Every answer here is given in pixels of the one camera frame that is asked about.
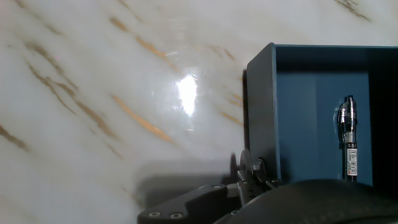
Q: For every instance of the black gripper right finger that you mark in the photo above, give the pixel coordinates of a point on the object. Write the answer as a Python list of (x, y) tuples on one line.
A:
[(264, 177)]

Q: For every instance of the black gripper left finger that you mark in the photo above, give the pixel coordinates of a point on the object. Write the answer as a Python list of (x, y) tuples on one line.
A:
[(199, 205)]

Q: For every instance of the blue drawer box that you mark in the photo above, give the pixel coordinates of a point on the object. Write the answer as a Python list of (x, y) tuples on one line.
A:
[(304, 124)]

